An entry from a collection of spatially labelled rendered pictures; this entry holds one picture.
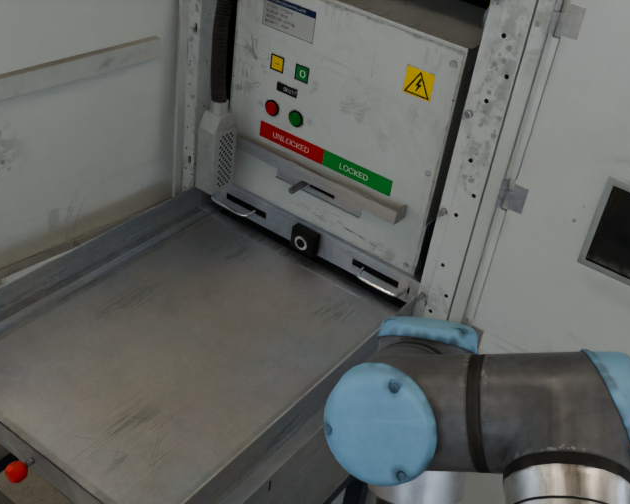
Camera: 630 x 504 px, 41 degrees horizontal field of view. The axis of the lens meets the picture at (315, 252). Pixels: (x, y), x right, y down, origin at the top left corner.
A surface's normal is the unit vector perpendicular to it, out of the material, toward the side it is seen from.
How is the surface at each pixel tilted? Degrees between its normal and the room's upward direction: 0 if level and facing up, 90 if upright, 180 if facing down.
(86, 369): 0
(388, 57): 90
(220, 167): 90
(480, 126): 90
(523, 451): 59
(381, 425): 67
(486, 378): 26
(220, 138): 90
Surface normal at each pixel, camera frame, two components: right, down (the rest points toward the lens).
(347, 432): -0.42, 0.10
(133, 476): 0.13, -0.81
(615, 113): -0.58, 0.41
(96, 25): 0.74, 0.46
